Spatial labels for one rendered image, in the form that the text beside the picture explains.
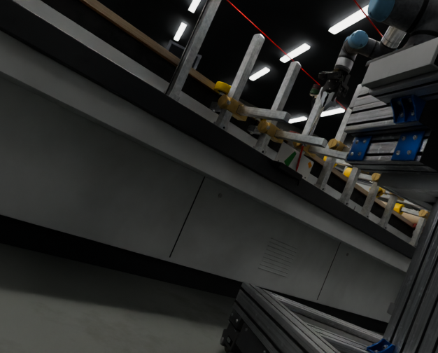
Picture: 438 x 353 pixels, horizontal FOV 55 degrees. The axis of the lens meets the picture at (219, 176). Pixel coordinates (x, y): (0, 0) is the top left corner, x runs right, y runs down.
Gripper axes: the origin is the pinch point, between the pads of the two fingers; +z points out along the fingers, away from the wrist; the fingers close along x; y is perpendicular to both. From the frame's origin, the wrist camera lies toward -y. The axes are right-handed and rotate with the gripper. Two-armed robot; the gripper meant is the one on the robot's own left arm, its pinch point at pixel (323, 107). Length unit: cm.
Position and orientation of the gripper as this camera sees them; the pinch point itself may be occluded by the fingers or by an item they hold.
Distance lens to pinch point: 201.5
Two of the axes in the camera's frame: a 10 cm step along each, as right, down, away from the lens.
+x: -6.1, -2.2, 7.6
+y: 7.0, 3.1, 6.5
